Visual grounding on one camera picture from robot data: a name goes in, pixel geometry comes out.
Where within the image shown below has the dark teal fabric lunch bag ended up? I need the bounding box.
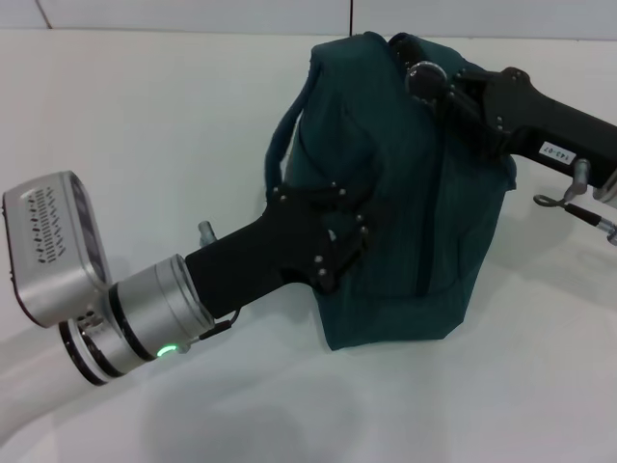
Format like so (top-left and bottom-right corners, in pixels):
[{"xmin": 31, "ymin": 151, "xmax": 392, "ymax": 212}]
[{"xmin": 262, "ymin": 31, "xmax": 518, "ymax": 353}]

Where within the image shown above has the metal zipper pull ring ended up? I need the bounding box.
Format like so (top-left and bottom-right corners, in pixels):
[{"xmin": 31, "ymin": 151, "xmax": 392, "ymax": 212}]
[{"xmin": 404, "ymin": 60, "xmax": 450, "ymax": 103}]

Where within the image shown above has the left arm cable with plug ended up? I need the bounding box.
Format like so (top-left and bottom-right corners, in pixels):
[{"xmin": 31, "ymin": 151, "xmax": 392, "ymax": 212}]
[{"xmin": 178, "ymin": 308, "xmax": 242, "ymax": 354}]

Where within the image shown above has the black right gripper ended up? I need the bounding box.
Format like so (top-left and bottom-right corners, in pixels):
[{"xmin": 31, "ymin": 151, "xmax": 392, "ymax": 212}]
[{"xmin": 436, "ymin": 67, "xmax": 617, "ymax": 192}]

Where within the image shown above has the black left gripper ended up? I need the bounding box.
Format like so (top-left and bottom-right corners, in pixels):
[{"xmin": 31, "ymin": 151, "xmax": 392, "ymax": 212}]
[{"xmin": 184, "ymin": 181, "xmax": 394, "ymax": 319}]

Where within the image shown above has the small silver cylindrical stub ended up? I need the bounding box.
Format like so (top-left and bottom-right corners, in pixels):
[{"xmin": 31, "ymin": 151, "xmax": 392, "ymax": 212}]
[{"xmin": 197, "ymin": 220, "xmax": 219, "ymax": 247}]

